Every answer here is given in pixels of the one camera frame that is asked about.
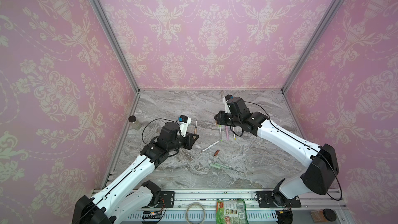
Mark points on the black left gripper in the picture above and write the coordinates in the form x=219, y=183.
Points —
x=190, y=140

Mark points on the aluminium corner frame post right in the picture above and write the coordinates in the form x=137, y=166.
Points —
x=327, y=18

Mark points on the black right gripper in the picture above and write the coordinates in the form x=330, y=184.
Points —
x=222, y=119

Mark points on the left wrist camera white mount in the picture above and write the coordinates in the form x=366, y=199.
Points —
x=183, y=122

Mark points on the aluminium corner frame post left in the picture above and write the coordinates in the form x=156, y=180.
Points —
x=99, y=10

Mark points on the green snack packet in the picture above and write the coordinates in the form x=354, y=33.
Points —
x=231, y=212

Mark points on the white pen green end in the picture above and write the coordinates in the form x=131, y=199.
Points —
x=220, y=132

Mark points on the brown jar black lid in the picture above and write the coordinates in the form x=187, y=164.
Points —
x=323, y=215

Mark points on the aluminium corner frame post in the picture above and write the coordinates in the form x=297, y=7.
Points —
x=327, y=18
x=99, y=10

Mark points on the small jar black lid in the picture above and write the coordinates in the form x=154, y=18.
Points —
x=134, y=123

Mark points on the white pen red label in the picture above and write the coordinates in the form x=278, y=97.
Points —
x=210, y=146

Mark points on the pale green pen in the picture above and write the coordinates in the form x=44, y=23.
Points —
x=224, y=167

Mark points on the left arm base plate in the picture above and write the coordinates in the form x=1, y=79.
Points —
x=165, y=200

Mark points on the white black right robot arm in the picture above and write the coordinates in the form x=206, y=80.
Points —
x=320, y=162

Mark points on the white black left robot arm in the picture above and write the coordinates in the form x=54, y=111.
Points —
x=128, y=193

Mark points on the pink pen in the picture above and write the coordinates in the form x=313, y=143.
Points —
x=227, y=133

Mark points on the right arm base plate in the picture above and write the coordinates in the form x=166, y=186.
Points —
x=267, y=199

